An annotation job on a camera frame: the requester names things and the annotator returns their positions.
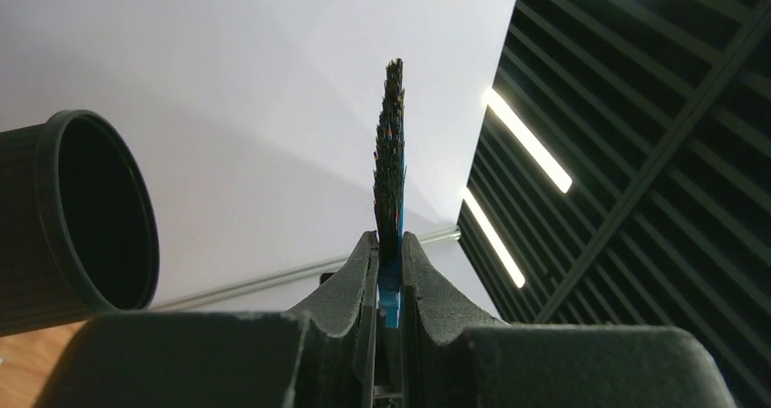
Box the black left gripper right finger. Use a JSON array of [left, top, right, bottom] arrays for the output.
[[402, 233, 735, 407]]

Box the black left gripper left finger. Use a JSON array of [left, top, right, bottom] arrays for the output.
[[36, 232, 377, 407]]

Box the blue hand brush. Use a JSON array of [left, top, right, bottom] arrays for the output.
[[373, 58, 406, 329]]

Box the black plastic trash bin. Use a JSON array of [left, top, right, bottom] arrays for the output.
[[1, 110, 160, 336]]

